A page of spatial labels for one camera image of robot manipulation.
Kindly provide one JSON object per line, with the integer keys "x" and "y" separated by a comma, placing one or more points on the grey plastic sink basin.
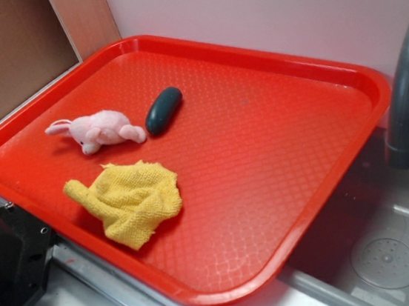
{"x": 356, "y": 251}

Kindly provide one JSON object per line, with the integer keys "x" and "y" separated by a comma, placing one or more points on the yellow microfiber cloth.
{"x": 131, "y": 201}

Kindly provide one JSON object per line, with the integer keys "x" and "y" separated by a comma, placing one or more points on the red plastic tray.
{"x": 259, "y": 142}

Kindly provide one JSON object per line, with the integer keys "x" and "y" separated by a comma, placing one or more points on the brown cardboard panel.
{"x": 34, "y": 50}

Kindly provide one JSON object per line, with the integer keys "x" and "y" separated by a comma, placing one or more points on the light wooden board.
{"x": 88, "y": 24}

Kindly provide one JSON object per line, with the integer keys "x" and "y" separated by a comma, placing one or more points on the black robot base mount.
{"x": 25, "y": 252}

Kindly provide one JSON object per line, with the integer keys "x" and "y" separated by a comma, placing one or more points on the grey sink faucet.
{"x": 406, "y": 91}

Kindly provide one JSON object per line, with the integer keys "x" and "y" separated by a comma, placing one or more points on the dark green plastic pickle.
{"x": 162, "y": 110}

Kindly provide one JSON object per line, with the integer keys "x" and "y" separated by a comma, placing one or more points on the pink plush bunny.
{"x": 104, "y": 128}

